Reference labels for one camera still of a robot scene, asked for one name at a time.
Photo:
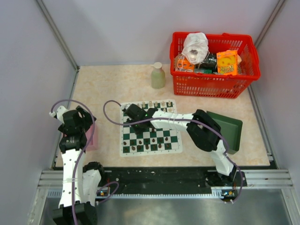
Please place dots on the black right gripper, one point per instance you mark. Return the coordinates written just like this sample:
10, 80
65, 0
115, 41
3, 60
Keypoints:
137, 131

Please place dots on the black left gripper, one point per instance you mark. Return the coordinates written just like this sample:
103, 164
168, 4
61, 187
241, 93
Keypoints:
87, 119

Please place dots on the green white chess mat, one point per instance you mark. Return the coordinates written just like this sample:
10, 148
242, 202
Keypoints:
152, 141

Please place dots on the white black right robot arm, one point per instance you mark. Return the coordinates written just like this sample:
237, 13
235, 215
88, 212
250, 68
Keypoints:
202, 129

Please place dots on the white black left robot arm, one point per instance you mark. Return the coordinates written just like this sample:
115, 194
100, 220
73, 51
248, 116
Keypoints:
80, 182

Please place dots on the pink rectangular tray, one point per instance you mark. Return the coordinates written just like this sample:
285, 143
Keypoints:
93, 145

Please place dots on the green lotion bottle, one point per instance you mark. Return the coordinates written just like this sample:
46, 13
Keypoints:
157, 76

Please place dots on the orange white packet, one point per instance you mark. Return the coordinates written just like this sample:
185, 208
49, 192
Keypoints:
182, 64

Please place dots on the black wrapped package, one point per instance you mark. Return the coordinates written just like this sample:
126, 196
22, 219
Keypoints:
210, 62

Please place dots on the white plastic bag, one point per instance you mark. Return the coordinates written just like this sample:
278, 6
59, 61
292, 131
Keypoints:
195, 47

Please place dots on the red plastic basket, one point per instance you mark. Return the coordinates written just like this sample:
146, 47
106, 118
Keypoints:
204, 79

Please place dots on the green square tray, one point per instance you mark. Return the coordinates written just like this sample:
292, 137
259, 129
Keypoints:
230, 129

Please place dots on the orange snack box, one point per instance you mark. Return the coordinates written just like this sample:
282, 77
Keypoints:
227, 62

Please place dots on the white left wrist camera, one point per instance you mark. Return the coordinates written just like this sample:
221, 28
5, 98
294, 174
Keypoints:
58, 114

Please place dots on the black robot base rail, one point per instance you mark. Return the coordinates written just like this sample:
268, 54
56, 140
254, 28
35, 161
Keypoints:
170, 181

